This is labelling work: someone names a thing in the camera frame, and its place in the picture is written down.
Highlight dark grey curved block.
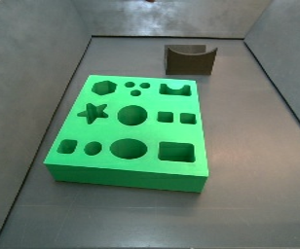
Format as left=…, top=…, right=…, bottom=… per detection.
left=164, top=45, right=218, bottom=75

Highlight green shape sorter block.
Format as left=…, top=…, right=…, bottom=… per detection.
left=44, top=75, right=208, bottom=193

